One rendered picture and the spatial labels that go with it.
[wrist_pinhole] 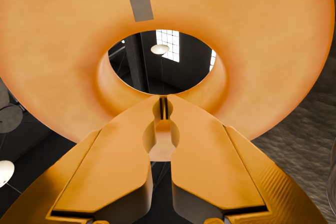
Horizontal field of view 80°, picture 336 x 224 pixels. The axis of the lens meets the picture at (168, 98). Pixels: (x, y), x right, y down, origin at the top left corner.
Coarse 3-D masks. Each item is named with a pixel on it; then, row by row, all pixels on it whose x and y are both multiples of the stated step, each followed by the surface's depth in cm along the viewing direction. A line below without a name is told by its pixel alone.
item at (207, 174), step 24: (168, 96) 12; (168, 120) 12; (192, 120) 10; (216, 120) 10; (192, 144) 8; (216, 144) 8; (192, 168) 7; (216, 168) 7; (240, 168) 7; (192, 192) 6; (216, 192) 6; (240, 192) 6; (192, 216) 7; (216, 216) 6
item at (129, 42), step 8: (128, 40) 447; (136, 40) 473; (128, 48) 464; (136, 48) 483; (128, 56) 483; (136, 56) 495; (136, 64) 487; (144, 64) 516; (136, 72) 504; (144, 72) 537; (136, 80) 527; (144, 80) 559; (136, 88) 551; (144, 88) 578
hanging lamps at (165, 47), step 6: (156, 48) 677; (162, 48) 679; (168, 48) 662; (156, 54) 658; (162, 54) 651; (162, 78) 746; (0, 162) 390; (6, 162) 391; (0, 168) 390; (6, 168) 390; (12, 168) 383; (0, 174) 389; (6, 174) 390; (12, 174) 370; (0, 180) 387; (6, 180) 388; (0, 186) 364
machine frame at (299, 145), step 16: (320, 80) 40; (320, 96) 41; (304, 112) 46; (320, 112) 44; (272, 128) 54; (288, 128) 51; (304, 128) 48; (320, 128) 46; (256, 144) 61; (272, 144) 57; (288, 144) 54; (304, 144) 51; (320, 144) 48; (272, 160) 61; (288, 160) 57; (304, 160) 54; (320, 160) 51; (304, 176) 58; (320, 176) 54; (320, 192) 58; (320, 208) 62
